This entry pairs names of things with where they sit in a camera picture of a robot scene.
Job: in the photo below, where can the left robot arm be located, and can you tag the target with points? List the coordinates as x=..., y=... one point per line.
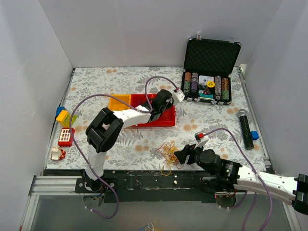
x=104, y=130

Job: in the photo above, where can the lime green toy block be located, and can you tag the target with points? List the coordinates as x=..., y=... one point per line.
x=68, y=120

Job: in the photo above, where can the red white window block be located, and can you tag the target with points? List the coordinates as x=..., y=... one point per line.
x=65, y=138

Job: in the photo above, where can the red white small object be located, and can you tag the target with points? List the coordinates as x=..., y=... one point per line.
x=57, y=154

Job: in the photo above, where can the red plastic bin right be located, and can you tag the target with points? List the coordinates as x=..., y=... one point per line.
x=167, y=119

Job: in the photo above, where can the yellow toy block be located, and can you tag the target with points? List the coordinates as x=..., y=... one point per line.
x=63, y=118

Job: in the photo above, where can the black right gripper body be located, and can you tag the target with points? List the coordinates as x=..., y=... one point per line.
x=191, y=154

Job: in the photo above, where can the red plastic bin middle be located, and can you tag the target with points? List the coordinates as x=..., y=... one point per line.
x=136, y=100

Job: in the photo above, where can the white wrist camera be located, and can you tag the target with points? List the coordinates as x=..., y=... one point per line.
x=201, y=139
x=178, y=96

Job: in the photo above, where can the yellow round dealer button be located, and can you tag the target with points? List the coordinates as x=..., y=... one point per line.
x=210, y=83

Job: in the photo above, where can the yellow plastic bin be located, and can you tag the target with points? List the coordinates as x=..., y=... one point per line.
x=122, y=104

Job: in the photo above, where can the blue toy block left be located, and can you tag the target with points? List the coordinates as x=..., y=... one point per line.
x=59, y=109

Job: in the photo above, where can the black handheld microphone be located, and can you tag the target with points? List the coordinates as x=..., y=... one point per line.
x=247, y=137

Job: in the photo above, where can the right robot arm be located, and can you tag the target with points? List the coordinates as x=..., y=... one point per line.
x=225, y=175

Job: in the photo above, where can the teal rectangular tag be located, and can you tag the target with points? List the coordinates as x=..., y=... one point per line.
x=206, y=96

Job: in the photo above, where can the blue toy block right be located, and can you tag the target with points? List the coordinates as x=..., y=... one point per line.
x=254, y=135

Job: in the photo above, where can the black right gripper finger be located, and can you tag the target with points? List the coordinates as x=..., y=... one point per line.
x=184, y=152
x=182, y=161

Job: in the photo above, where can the poker chip stack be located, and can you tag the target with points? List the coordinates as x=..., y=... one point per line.
x=187, y=83
x=225, y=89
x=218, y=90
x=194, y=83

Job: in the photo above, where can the aluminium frame rail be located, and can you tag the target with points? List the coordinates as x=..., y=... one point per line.
x=45, y=185

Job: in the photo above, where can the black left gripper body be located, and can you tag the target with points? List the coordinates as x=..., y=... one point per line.
x=156, y=115

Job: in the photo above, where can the cable bundle bottom edge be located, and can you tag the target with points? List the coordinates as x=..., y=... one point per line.
x=151, y=226

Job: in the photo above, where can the blue toy block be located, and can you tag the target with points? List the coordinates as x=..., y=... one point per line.
x=254, y=135
x=59, y=109

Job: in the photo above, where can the red plastic bin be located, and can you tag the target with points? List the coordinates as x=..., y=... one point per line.
x=167, y=119
x=136, y=100

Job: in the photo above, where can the playing card deck box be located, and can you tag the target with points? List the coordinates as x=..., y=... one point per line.
x=202, y=80

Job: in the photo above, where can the black poker chip case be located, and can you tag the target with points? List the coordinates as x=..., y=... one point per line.
x=210, y=57

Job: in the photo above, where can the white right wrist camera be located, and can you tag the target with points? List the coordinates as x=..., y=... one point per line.
x=201, y=139

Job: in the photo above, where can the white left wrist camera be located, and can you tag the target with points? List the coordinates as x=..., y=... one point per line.
x=178, y=96

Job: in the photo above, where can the floral patterned table mat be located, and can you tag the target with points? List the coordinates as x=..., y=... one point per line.
x=152, y=148

